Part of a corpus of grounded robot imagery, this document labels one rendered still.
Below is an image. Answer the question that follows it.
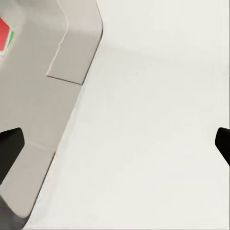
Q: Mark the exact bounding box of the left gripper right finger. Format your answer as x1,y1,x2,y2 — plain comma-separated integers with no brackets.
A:
215,127,230,166

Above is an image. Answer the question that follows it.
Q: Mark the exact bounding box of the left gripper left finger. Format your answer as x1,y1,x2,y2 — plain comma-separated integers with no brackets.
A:
0,127,25,185

